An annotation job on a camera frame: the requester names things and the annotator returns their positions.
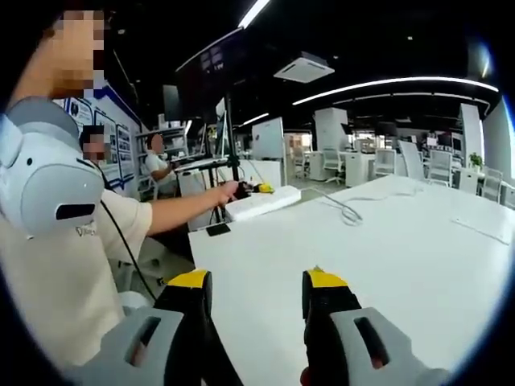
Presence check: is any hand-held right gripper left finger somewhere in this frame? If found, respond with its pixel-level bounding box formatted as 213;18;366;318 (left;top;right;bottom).
68;268;245;386

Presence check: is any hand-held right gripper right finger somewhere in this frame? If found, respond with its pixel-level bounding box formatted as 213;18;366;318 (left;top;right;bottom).
302;265;451;386

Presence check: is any ceiling light strip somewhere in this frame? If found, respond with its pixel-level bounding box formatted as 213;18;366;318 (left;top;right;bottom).
292;76;500;106
237;0;271;29

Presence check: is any person's left hand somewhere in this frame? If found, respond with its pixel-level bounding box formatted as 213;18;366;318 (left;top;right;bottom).
215;180;245;207

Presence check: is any black monitor stand pole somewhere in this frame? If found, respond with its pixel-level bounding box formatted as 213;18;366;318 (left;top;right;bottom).
225;90;241;190

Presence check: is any white standing desk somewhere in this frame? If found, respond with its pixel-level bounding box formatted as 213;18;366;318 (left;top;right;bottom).
172;158;239;175

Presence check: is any white partition board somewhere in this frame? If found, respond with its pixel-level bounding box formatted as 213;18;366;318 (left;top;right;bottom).
251;116;287;162

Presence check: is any large black monitor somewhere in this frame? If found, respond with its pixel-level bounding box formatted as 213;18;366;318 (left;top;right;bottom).
175;27;234;118

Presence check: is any white ceiling air conditioner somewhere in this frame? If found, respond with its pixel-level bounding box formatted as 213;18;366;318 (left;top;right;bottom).
273;51;336;84

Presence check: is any white high-back chair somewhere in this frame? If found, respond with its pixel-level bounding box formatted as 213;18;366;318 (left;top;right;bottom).
398;140;426;180

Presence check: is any white flat sheet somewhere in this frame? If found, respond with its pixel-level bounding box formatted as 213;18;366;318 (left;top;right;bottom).
451;215;515;245

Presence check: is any white grey worn device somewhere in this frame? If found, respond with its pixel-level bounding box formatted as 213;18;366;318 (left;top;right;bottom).
0;98;106;239

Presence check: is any group of white office chairs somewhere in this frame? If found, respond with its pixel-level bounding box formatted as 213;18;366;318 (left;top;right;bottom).
289;146;505;202

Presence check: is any black device cable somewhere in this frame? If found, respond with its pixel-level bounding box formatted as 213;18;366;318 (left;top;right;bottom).
99;199;159;302

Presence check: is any grey power strip cable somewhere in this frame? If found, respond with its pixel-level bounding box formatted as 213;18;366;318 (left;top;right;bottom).
300;183;424;227

